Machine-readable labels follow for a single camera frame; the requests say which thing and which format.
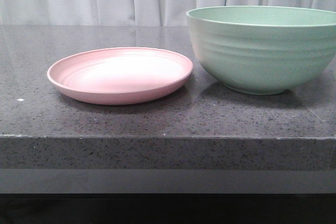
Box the pink plate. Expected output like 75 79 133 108
47 47 193 105

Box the green bowl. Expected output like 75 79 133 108
186 6 335 95

